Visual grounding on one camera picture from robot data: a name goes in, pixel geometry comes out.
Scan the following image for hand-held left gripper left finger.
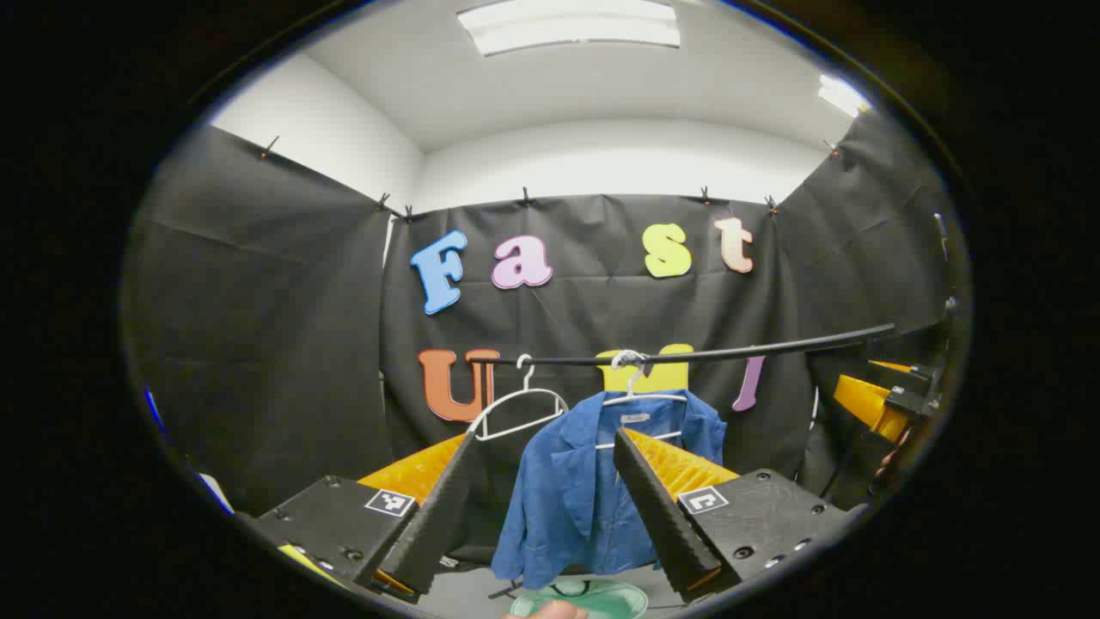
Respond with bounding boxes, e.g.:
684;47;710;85
254;428;486;604

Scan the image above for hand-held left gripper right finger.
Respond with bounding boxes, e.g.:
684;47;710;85
612;426;867;604

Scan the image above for mint green laundry hamper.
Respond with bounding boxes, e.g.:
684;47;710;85
507;578;650;619

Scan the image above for blue corduroy shirt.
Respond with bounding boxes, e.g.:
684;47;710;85
492;391;727;590

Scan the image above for white empty hanger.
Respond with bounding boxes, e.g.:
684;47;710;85
468;354;570;442

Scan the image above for white shirt hanger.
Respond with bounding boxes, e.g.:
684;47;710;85
596;350;690;450

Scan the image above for black clothes rack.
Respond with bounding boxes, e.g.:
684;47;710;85
486;322;896;371

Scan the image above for black backdrop cloth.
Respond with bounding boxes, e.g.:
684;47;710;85
125;107;959;517

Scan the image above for small ceiling light panel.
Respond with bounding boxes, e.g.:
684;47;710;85
816;73;874;118

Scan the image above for row of black cloth clips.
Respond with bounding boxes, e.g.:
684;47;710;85
258;133;843;220

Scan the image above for large ceiling light panel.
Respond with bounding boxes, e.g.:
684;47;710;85
455;0;681;58

